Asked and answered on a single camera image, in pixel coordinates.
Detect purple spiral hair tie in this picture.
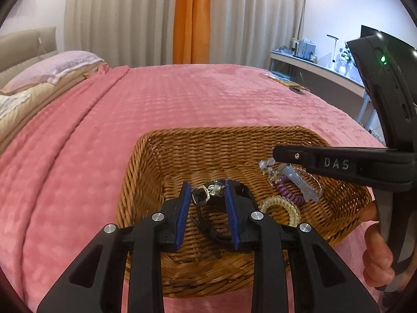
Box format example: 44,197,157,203
275,174,303,207

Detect lilac pillow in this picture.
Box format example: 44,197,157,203
1,50,105,95

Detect items on bed corner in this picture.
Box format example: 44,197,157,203
265,72,310,95

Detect silver earring with keyring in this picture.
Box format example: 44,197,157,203
192,181,226,207

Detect black monitor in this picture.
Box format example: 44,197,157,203
360,25,384,40

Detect right hand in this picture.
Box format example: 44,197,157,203
360,201,397,289

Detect white desk lamp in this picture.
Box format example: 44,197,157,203
327,34,339,63

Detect beige padded headboard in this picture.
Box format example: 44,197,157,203
0,27,58,88

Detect brown wicker basket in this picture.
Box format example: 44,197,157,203
116,125,373,298

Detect white floral pillow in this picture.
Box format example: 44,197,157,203
0,91,30,119

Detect black cord bracelet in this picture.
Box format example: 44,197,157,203
191,201,233,246

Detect white vase with plant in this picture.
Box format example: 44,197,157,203
339,43,354,76

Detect books on desk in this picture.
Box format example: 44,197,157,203
291,38,316,61

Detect orange curtain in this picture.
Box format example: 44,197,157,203
173,0,211,64

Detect beige curtain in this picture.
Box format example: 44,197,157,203
64,0,305,68

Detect white desk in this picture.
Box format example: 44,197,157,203
269,50,376,129

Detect beige quilt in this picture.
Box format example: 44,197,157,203
1,62,109,153

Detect yellow clear spiral hair tie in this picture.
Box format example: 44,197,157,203
259,195,301,227

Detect pink fleece blanket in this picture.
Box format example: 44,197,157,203
1,64,379,310

